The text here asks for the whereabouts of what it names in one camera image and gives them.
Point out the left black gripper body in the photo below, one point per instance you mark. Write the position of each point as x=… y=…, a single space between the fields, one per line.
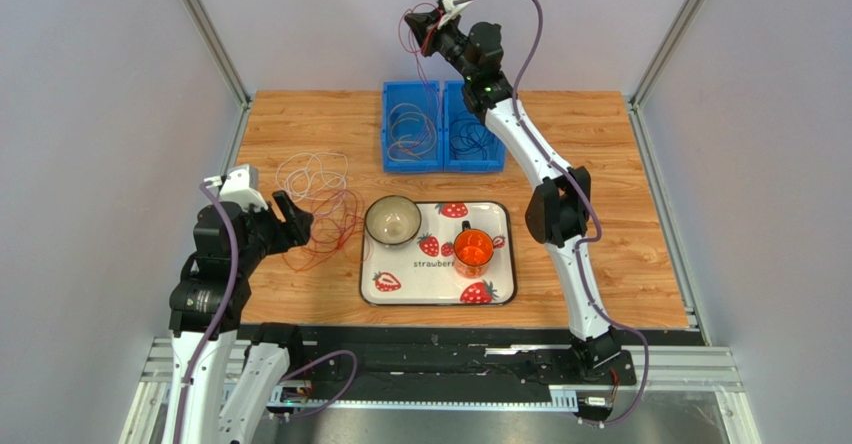
x=267 y=234

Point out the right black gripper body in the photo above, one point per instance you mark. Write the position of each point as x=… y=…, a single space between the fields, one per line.
x=429 y=32

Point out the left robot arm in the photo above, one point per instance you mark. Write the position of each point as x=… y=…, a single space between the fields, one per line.
x=206 y=312

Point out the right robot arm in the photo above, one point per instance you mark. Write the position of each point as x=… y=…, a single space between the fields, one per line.
x=559 y=208

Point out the left blue plastic bin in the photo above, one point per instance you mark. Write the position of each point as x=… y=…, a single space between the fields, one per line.
x=411 y=127

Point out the blue plastic bin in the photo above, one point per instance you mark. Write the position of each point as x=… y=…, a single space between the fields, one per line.
x=411 y=127
x=468 y=146

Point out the beige ceramic bowl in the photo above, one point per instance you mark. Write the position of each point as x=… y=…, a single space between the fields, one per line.
x=393 y=220

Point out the right blue plastic bin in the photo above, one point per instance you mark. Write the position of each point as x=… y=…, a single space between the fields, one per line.
x=468 y=146

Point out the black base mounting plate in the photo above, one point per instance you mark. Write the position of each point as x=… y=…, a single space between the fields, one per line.
x=462 y=364

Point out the strawberry print tray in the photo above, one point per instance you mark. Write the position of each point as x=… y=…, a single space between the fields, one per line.
x=421 y=271

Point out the orange transparent mug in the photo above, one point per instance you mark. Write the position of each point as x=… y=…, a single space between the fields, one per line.
x=473 y=251

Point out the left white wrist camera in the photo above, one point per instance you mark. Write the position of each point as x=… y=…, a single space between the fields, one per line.
x=239 y=185

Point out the aluminium frame rail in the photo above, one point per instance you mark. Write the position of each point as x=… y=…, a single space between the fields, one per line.
x=692 y=395

